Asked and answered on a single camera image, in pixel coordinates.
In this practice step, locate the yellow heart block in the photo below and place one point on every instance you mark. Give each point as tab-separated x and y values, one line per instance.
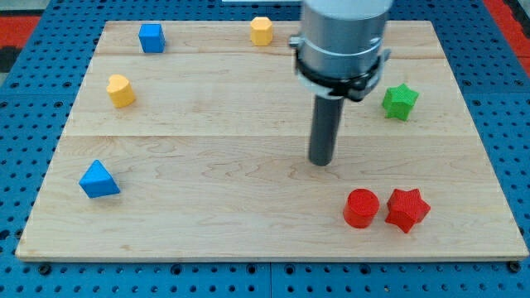
120	91

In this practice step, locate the blue cube block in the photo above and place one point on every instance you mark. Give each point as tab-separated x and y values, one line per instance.
152	38

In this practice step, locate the green star block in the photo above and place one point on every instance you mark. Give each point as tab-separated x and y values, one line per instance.
399	101

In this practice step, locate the yellow hexagon block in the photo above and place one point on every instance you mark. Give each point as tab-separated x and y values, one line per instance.
261	31

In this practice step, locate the red cylinder block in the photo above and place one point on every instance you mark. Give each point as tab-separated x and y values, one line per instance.
360	208

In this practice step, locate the red star block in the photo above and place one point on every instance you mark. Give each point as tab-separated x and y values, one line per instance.
406	208

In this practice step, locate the blue triangle block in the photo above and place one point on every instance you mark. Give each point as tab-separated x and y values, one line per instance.
98	182

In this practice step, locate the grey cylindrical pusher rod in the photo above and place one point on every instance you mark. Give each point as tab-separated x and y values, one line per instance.
324	128

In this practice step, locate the wooden board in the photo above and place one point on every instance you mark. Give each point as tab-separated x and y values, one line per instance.
211	159

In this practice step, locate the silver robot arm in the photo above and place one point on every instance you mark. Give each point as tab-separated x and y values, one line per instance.
338	47

